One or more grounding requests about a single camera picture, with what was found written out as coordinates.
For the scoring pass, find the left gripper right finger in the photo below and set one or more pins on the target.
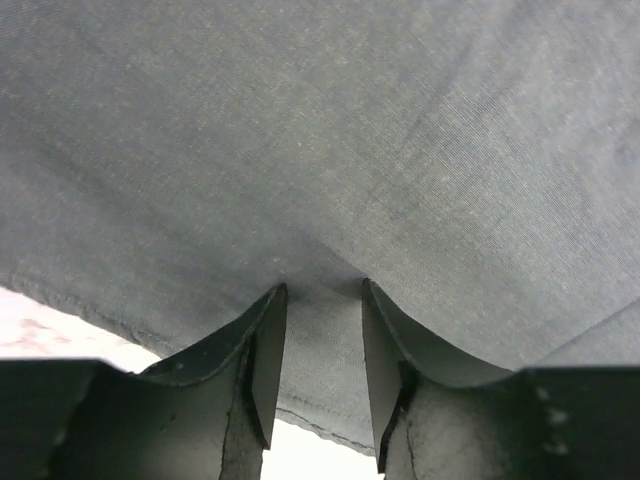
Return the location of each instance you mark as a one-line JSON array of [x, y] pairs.
[[438, 412]]

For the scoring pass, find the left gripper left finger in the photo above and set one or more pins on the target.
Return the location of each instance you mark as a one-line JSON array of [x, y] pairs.
[[206, 412]]

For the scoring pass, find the grey long sleeve shirt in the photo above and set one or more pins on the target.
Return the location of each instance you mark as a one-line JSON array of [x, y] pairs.
[[165, 163]]

